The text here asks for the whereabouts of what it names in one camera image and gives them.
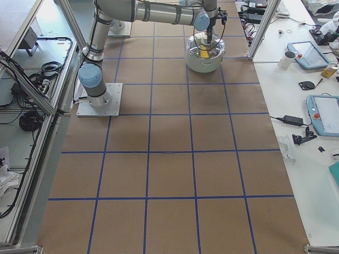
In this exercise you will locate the aluminium frame post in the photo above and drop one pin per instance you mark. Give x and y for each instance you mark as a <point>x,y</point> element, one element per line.
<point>264,24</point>

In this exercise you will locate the white pot with steel interior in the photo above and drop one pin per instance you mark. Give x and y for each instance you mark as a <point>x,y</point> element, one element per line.
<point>202,65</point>

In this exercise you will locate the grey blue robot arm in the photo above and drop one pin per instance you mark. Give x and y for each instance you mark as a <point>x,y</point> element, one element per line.
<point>202,15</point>

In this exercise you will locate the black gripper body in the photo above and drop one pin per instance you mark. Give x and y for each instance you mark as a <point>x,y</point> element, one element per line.
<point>210,25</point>

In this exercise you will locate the brown paper table mat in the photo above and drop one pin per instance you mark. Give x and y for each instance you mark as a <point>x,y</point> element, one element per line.
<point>191,164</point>

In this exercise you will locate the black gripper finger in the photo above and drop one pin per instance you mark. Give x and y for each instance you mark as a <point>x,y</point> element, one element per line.
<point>209,35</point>

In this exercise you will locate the clear glass pot lid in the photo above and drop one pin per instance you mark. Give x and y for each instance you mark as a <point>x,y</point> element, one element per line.
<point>215,49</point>

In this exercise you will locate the black round part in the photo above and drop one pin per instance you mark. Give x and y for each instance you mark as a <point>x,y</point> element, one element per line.
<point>306,85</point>

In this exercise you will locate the blue teach pendant lower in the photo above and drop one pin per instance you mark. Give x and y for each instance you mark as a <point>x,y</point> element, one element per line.
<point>323,112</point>

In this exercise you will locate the black power adapter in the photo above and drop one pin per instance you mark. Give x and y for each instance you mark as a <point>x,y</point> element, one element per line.
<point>292,120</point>

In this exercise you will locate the blue teach pendant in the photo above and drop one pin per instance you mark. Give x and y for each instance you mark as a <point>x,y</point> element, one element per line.
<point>312,57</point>
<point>323,112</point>

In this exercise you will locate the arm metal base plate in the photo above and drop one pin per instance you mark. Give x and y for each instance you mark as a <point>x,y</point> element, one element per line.
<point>120,29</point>
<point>106,105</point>

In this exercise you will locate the yellow small bottle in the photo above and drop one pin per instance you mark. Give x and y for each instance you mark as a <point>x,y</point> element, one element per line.
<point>329,71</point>

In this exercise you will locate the white paper cup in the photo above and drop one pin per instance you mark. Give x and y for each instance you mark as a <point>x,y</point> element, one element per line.
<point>287,59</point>

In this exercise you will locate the blue teach pendant upper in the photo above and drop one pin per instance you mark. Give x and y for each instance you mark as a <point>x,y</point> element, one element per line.
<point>312,57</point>

